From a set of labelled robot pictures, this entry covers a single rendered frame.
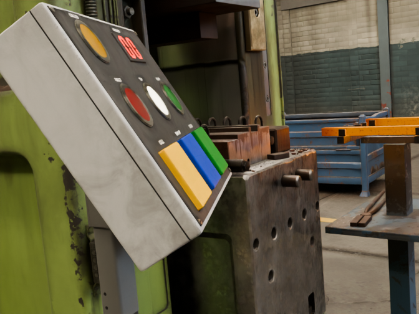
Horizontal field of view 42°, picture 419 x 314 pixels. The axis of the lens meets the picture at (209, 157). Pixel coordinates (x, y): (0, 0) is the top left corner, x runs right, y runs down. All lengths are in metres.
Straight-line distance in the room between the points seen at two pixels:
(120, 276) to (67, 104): 0.28
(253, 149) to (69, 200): 0.45
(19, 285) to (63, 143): 0.76
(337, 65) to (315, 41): 0.59
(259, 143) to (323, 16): 8.52
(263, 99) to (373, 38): 7.77
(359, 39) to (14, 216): 8.50
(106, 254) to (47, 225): 0.35
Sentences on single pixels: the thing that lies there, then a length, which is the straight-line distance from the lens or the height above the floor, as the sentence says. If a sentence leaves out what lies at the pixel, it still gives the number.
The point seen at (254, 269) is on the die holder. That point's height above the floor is 0.72.
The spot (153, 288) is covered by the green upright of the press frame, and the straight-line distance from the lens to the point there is 1.22.
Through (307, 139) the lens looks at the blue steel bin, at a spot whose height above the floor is 0.51.
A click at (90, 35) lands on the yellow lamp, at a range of 0.63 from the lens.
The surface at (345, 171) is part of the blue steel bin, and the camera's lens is 5.06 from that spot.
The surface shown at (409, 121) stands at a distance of 1.78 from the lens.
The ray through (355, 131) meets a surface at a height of 0.94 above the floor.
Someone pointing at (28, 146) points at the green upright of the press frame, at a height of 1.02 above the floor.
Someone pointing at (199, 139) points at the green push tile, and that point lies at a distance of 0.77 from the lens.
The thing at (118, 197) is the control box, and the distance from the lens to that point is 0.56.
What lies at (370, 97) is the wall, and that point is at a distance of 9.38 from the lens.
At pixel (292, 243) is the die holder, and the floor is 0.71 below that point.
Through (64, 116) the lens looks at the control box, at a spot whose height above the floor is 1.09.
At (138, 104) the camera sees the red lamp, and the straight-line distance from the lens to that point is 0.61.
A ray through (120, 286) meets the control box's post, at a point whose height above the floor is 0.85.
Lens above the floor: 1.11
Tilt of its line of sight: 8 degrees down
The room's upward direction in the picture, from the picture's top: 5 degrees counter-clockwise
